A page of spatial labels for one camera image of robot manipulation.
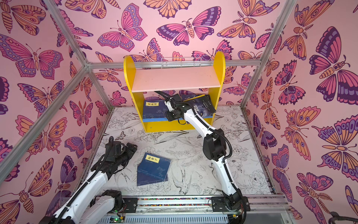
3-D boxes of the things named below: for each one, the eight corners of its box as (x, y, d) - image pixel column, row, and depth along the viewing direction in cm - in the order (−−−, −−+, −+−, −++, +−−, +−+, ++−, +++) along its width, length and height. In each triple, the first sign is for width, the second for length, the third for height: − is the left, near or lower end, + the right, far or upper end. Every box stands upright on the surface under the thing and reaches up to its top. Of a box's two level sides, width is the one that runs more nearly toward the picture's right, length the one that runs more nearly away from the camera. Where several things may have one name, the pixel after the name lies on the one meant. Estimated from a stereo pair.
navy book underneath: (137, 171, 88) (135, 169, 85) (145, 154, 95) (144, 152, 93) (164, 180, 84) (164, 179, 82) (171, 161, 91) (171, 159, 89)
